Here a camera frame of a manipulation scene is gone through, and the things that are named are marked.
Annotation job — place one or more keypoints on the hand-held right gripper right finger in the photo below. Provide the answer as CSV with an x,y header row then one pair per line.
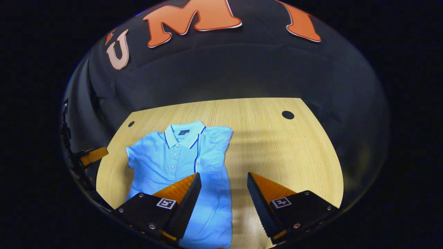
x,y
261,204

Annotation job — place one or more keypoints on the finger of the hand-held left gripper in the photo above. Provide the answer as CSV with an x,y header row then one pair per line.
x,y
94,155

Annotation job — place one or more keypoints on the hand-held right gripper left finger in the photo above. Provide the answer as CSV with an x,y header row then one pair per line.
x,y
185,207

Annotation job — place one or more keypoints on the light blue T-shirt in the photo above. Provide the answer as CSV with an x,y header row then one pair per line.
x,y
166,162

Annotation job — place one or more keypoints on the large black table grommet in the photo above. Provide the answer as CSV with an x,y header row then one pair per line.
x,y
287,114

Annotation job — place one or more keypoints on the black backdrop cloth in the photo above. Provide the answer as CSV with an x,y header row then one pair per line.
x,y
225,69

